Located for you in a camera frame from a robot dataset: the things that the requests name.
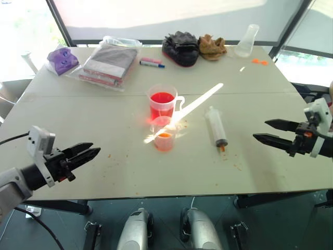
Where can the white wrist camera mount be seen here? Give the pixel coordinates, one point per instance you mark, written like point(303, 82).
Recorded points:
point(321, 112)
point(39, 140)

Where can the black caster bracket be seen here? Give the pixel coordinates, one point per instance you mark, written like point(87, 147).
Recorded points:
point(92, 234)
point(239, 234)

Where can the white power strip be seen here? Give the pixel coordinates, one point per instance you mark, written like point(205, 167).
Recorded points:
point(35, 210)

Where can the blue capped marker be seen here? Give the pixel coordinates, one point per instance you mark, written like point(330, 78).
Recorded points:
point(152, 64)

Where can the brown crumpled cloth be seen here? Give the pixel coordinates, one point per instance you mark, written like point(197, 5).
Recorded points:
point(212, 48)

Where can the black window frame post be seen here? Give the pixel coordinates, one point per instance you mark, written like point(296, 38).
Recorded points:
point(61, 23)
point(292, 28)

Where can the black cloth bundle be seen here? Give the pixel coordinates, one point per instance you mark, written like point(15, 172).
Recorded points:
point(180, 49)

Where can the pink marker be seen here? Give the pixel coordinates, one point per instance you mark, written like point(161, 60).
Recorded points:
point(151, 60)

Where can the clear plastic syringe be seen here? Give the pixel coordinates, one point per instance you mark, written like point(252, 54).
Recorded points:
point(216, 125)

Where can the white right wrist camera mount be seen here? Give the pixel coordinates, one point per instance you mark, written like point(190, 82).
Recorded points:
point(321, 112)

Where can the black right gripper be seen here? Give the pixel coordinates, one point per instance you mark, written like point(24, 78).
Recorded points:
point(304, 142)

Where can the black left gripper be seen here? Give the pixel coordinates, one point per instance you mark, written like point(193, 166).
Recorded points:
point(56, 164)

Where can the purple plastic bag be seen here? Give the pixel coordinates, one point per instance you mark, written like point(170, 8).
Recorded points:
point(62, 60)

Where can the small clear plastic cup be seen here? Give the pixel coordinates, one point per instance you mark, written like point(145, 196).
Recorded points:
point(163, 143)

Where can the black table frame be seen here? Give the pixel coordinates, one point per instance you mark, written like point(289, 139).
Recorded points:
point(65, 205)

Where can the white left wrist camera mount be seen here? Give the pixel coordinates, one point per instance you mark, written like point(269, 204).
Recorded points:
point(39, 140)

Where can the clear conical flask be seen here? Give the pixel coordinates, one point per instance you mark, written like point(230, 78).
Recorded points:
point(245, 44)

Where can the small orange cap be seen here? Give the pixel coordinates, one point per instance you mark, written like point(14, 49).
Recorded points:
point(255, 61)
point(264, 63)

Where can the plastic bag of grey cloths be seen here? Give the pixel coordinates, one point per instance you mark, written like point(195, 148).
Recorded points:
point(109, 62)

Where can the black chair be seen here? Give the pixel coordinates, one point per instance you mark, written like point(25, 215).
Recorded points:
point(309, 92)

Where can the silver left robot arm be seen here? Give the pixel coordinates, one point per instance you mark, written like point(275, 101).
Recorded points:
point(13, 182)

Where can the measuring jug with red liquid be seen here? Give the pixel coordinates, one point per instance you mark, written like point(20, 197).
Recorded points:
point(161, 104)

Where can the silver robot leg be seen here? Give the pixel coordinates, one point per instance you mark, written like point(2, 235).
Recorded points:
point(134, 231)
point(201, 229)

